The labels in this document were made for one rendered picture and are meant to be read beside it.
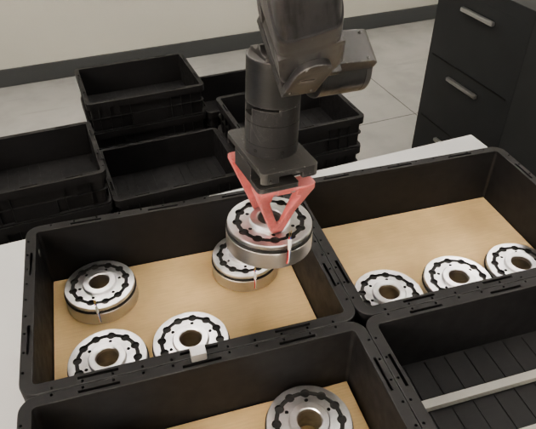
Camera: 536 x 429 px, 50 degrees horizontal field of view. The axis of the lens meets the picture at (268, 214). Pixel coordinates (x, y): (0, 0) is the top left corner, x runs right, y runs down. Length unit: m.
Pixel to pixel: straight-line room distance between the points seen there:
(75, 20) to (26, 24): 0.26
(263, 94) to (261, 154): 0.07
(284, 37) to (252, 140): 0.17
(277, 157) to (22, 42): 3.05
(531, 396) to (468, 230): 0.33
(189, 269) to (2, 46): 2.78
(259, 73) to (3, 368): 0.68
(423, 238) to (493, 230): 0.13
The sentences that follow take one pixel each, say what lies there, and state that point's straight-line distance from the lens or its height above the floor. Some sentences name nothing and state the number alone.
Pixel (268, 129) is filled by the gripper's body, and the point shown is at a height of 1.18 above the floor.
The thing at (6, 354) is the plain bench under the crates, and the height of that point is 0.70.
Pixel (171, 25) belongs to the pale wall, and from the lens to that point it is 3.66.
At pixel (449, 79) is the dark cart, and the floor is 0.57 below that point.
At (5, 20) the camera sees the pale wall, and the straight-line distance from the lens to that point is 3.54.
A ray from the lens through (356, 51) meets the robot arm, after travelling 0.59.
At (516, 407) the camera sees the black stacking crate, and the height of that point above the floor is 0.83.
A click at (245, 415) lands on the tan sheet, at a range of 0.76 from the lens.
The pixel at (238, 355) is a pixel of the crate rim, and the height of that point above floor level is 0.93.
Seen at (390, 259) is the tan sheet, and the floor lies 0.83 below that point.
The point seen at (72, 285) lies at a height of 0.86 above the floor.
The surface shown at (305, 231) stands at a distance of 0.67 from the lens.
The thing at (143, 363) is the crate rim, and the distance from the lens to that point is 0.69.
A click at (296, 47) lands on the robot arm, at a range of 0.47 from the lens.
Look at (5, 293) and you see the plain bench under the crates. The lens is 1.17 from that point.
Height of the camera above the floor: 1.47
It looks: 39 degrees down
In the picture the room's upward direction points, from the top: straight up
